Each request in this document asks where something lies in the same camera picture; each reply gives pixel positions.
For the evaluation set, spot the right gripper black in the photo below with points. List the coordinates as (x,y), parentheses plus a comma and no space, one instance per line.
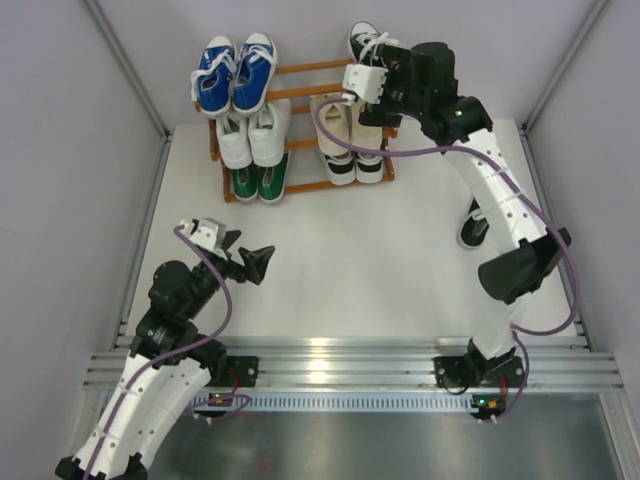
(380,114)

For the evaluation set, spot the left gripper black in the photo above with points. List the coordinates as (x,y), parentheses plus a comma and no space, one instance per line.
(255,262)

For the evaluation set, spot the black canvas sneaker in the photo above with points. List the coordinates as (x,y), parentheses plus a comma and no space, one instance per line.
(474,227)
(366,43)

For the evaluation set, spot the green sneaker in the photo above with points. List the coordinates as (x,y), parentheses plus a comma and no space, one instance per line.
(244,183)
(272,180)

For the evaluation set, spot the beige sneaker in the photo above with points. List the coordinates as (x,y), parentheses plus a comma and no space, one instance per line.
(367,137)
(333,117)

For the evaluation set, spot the black white sneaker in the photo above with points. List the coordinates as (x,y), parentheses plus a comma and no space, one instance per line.
(369,168)
(340,169)

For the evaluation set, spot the blue sneaker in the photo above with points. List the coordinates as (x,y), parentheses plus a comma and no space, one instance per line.
(258,60)
(211,81)

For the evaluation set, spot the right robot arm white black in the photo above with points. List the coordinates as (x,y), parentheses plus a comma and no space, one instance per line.
(529,246)

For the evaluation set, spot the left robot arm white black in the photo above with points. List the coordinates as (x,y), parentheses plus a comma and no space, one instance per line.
(169,360)

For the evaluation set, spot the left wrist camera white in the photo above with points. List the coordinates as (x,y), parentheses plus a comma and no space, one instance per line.
(205,233)

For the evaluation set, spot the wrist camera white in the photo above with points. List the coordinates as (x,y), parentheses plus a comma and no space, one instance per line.
(205,233)
(365,82)

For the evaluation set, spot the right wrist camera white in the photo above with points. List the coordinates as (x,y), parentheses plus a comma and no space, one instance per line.
(365,82)

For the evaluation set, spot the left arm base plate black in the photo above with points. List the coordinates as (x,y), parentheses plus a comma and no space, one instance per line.
(235,372)

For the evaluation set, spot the slotted grey cable duct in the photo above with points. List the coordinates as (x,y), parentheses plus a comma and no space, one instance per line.
(429,402)

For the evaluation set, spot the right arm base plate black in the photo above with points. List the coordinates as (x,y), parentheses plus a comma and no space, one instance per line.
(457,374)

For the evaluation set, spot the aluminium mounting rail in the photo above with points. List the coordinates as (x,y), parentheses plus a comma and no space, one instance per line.
(558,364)

